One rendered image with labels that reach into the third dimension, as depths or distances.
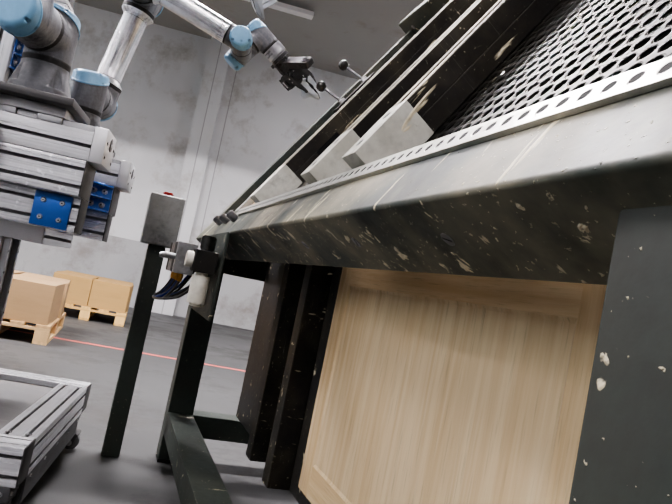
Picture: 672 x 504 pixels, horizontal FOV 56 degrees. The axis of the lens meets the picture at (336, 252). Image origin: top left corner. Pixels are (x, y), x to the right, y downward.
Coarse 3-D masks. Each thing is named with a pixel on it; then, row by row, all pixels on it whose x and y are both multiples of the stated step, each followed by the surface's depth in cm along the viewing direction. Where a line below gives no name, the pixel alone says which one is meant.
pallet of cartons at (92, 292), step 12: (60, 276) 604; (72, 276) 607; (84, 276) 638; (96, 276) 692; (72, 288) 607; (84, 288) 610; (96, 288) 614; (108, 288) 616; (120, 288) 619; (132, 288) 656; (72, 300) 607; (84, 300) 610; (96, 300) 614; (108, 300) 616; (120, 300) 619; (84, 312) 607; (96, 312) 610; (108, 312) 613; (120, 312) 619; (120, 324) 616
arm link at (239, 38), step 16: (144, 0) 219; (160, 0) 214; (176, 0) 213; (192, 0) 215; (192, 16) 215; (208, 16) 215; (208, 32) 217; (224, 32) 216; (240, 32) 214; (240, 48) 216
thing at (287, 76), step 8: (280, 56) 232; (272, 64) 238; (280, 64) 237; (280, 72) 238; (288, 72) 235; (296, 72) 234; (304, 72) 237; (280, 80) 239; (288, 80) 237; (288, 88) 239
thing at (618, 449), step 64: (640, 256) 37; (192, 320) 229; (256, 320) 234; (320, 320) 162; (640, 320) 36; (192, 384) 229; (256, 384) 214; (640, 384) 35; (192, 448) 187; (256, 448) 179; (640, 448) 34
